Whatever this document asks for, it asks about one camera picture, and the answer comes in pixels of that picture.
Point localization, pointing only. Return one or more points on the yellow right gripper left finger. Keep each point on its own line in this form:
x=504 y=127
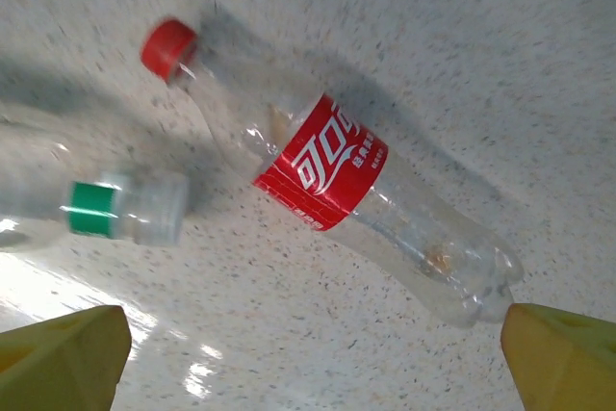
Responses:
x=58 y=363

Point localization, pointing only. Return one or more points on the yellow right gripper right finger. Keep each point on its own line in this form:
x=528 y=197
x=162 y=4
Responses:
x=563 y=363

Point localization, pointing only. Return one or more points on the clear bottle green band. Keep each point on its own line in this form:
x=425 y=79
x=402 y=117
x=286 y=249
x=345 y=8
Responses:
x=91 y=209

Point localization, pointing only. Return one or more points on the cola bottle red cap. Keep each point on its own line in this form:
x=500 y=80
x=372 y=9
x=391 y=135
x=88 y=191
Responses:
x=327 y=161

